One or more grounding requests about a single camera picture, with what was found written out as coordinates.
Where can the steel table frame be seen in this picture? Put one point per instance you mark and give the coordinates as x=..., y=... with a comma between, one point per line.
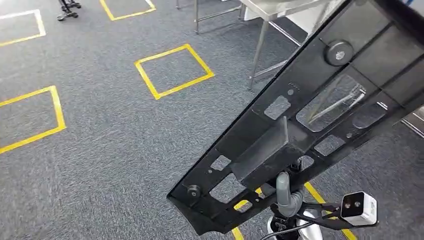
x=196, y=16

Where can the black wheeled stand base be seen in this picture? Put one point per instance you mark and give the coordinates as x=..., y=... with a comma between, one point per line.
x=68, y=13

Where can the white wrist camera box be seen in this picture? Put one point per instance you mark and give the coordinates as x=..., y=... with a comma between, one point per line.
x=359, y=208

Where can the black plastic plate frame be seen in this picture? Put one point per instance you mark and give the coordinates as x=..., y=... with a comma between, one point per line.
x=265, y=155

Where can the yellow floor tape square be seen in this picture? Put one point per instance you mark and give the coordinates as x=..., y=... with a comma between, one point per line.
x=316, y=195

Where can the black camera bracket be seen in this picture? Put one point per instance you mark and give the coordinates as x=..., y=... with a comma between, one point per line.
x=324, y=220

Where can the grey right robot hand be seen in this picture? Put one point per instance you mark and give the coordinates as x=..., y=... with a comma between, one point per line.
x=285, y=198

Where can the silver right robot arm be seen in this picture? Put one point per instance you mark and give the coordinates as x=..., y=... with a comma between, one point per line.
x=310, y=229

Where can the steel work table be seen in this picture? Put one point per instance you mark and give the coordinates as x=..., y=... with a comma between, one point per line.
x=259, y=53

